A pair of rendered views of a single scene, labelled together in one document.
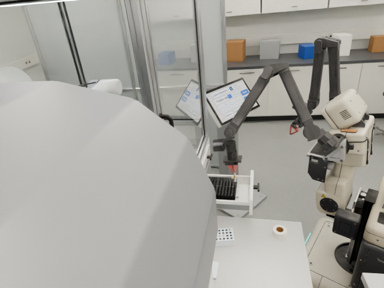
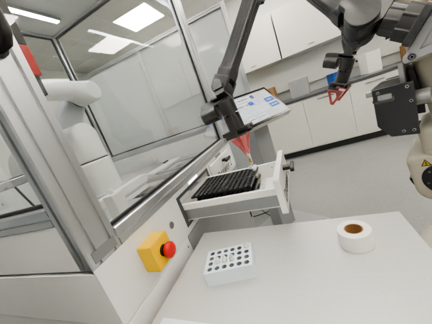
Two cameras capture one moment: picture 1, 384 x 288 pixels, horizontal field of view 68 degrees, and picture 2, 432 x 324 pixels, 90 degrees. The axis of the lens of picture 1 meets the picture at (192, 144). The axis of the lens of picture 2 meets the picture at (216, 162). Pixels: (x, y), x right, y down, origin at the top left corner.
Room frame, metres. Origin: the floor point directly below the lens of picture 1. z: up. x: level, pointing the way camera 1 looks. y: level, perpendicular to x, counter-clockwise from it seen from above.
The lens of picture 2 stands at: (0.61, -0.24, 1.15)
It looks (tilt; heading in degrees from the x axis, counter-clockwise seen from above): 13 degrees down; 9
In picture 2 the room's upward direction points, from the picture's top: 20 degrees counter-clockwise
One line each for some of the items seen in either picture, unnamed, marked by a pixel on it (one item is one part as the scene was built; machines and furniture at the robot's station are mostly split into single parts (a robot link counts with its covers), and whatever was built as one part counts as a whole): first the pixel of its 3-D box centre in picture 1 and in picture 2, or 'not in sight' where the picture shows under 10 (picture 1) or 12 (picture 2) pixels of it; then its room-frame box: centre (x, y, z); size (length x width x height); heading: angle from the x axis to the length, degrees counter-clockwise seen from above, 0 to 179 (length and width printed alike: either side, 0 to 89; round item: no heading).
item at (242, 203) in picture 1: (215, 190); (226, 190); (1.36, -0.11, 0.86); 0.40 x 0.26 x 0.06; 76
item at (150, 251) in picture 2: not in sight; (157, 250); (1.06, 0.06, 0.88); 0.07 x 0.05 x 0.07; 166
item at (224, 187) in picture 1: (217, 190); (228, 188); (1.36, -0.12, 0.87); 0.22 x 0.18 x 0.06; 76
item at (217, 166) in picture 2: (206, 160); (222, 166); (1.69, -0.09, 0.87); 0.29 x 0.02 x 0.11; 166
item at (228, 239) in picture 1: (221, 236); (230, 263); (1.08, -0.11, 0.78); 0.12 x 0.08 x 0.04; 88
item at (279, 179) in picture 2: (251, 191); (282, 177); (1.31, -0.32, 0.87); 0.29 x 0.02 x 0.11; 166
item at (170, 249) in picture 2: not in sight; (168, 249); (1.06, 0.03, 0.88); 0.04 x 0.03 x 0.04; 166
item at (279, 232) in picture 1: (279, 232); (355, 236); (1.07, -0.41, 0.78); 0.07 x 0.07 x 0.04
